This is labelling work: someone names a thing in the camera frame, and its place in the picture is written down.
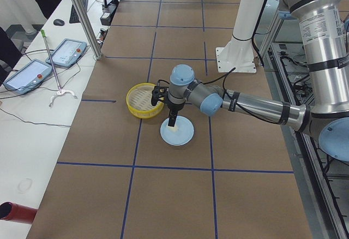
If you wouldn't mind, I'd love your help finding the near blue teach pendant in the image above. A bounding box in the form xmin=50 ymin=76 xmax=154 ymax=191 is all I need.
xmin=3 ymin=59 xmax=53 ymax=94

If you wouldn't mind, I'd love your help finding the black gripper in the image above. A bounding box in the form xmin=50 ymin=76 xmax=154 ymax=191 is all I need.
xmin=167 ymin=101 xmax=182 ymax=127

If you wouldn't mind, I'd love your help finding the silver reacher grabber stick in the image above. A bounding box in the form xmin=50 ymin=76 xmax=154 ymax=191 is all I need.
xmin=40 ymin=29 xmax=77 ymax=107

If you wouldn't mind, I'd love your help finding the yellow rimmed bamboo steamer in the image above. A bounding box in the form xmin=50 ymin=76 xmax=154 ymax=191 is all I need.
xmin=126 ymin=83 xmax=164 ymax=119

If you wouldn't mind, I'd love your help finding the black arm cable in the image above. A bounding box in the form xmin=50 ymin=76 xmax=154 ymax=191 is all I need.
xmin=207 ymin=67 xmax=281 ymax=125

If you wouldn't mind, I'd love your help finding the light blue plate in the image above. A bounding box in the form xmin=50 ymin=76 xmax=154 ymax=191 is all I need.
xmin=160 ymin=116 xmax=194 ymax=146

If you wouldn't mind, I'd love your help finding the blue teach pendant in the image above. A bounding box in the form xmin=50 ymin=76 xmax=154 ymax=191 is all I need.
xmin=51 ymin=38 xmax=87 ymax=68
xmin=3 ymin=59 xmax=53 ymax=94

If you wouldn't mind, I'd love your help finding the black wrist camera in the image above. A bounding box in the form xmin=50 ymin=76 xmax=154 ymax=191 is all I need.
xmin=151 ymin=86 xmax=168 ymax=106

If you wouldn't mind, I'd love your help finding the white steamed bun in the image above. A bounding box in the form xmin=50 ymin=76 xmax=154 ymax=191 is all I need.
xmin=166 ymin=126 xmax=178 ymax=132

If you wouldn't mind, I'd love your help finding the white camera pole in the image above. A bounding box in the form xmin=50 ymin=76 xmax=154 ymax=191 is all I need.
xmin=216 ymin=0 xmax=264 ymax=73

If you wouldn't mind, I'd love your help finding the aluminium frame post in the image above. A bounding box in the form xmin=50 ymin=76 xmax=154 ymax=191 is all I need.
xmin=71 ymin=0 xmax=103 ymax=60

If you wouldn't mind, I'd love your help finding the black computer mouse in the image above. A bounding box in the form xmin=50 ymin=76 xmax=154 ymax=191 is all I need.
xmin=53 ymin=19 xmax=65 ymax=26

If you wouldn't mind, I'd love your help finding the red cylinder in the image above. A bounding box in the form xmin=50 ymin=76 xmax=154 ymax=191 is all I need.
xmin=1 ymin=202 xmax=37 ymax=224

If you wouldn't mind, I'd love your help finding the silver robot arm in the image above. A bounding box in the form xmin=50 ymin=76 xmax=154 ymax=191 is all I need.
xmin=165 ymin=0 xmax=348 ymax=161

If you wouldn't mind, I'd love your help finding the far blue teach pendant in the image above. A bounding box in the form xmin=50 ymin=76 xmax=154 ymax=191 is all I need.
xmin=51 ymin=38 xmax=87 ymax=68

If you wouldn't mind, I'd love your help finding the black keyboard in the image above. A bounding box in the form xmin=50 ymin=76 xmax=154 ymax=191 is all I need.
xmin=69 ymin=0 xmax=89 ymax=23

